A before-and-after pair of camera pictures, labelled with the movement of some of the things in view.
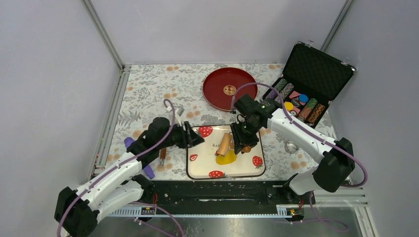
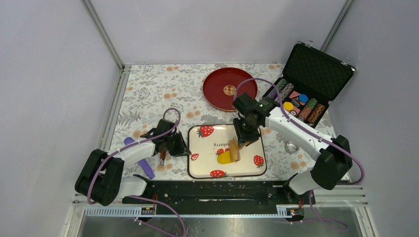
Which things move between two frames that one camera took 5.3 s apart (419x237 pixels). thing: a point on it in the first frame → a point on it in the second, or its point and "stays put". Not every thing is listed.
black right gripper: (239, 139) stays put
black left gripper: (189, 138) → (182, 149)
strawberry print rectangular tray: (201, 161) stays put
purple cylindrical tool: (148, 170) stays put
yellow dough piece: (230, 157) stays put
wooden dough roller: (225, 144) → (234, 153)
